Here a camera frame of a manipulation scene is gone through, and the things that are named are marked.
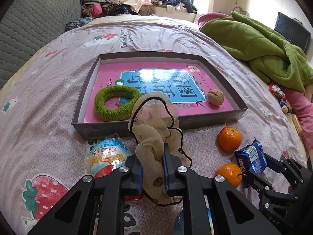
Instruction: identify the orange mandarin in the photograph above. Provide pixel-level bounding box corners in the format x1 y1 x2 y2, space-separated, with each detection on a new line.
218 127 242 152
215 163 244 188

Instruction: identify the red wrapped candy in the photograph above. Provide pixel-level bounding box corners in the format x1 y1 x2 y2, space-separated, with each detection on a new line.
268 84 286 101

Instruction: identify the pink pillow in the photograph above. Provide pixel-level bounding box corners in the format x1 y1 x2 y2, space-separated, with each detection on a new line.
196 12 230 30

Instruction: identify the beige sheer scrunchie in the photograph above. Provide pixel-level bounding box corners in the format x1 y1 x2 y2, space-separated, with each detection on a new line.
128 92 192 206

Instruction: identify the green fleece blanket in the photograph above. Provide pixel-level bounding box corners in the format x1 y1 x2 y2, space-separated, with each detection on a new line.
200 11 312 93

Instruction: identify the pink patterned bed sheet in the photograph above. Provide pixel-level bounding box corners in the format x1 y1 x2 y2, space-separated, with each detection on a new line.
1 17 307 234

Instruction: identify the red King Egg toy pack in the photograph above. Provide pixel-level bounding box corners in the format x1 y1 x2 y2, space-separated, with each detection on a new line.
85 134 144 204

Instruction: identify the blue snack packet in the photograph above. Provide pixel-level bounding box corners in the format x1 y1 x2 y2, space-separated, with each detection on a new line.
234 138 267 175

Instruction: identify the clothes pile on windowsill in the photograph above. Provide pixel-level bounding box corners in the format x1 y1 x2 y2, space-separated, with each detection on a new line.
147 0 197 14

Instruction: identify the small toy figure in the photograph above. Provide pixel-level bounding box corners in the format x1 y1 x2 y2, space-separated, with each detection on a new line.
279 99 292 115

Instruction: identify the grey shallow cardboard box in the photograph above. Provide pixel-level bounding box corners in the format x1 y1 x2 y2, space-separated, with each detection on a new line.
72 52 247 139

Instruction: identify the dark patterned cloth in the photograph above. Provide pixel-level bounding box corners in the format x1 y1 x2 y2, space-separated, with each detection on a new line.
65 16 93 32

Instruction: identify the grey quilted headboard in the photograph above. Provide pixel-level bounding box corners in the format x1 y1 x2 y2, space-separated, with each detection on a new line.
1 0 81 87

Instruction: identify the green fuzzy hair ring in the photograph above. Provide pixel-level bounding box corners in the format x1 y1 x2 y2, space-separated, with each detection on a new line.
94 85 143 122

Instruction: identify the black monitor screen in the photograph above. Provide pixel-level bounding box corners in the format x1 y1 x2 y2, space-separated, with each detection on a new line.
274 12 311 53

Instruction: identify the walnut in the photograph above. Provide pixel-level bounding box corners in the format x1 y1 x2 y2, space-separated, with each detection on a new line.
207 89 224 106

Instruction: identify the clothes pile beside headboard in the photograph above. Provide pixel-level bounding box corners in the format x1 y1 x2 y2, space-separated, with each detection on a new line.
81 0 138 19

